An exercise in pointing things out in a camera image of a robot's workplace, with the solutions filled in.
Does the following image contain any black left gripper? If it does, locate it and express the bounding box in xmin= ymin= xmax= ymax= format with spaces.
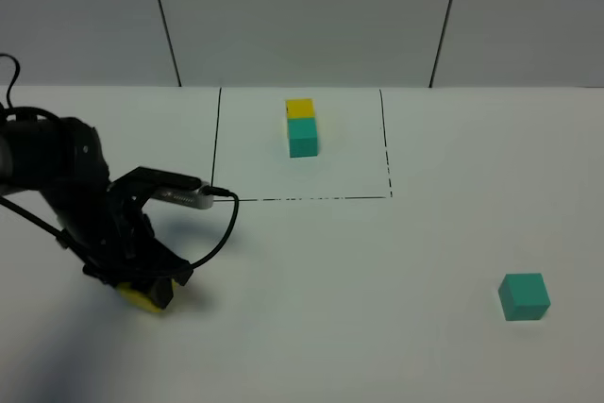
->
xmin=60 ymin=167 xmax=203 ymax=308

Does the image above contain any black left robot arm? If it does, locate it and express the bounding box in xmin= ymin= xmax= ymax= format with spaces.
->
xmin=1 ymin=108 xmax=203 ymax=312

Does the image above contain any teal template block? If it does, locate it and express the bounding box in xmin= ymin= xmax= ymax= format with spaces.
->
xmin=288 ymin=117 xmax=318 ymax=158

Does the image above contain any yellow template block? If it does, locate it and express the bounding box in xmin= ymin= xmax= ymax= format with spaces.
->
xmin=286 ymin=98 xmax=315 ymax=120

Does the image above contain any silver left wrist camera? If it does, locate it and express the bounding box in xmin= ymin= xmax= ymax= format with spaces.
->
xmin=150 ymin=188 xmax=214 ymax=210

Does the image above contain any black left camera cable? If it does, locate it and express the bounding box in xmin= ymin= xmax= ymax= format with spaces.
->
xmin=0 ymin=52 xmax=241 ymax=275

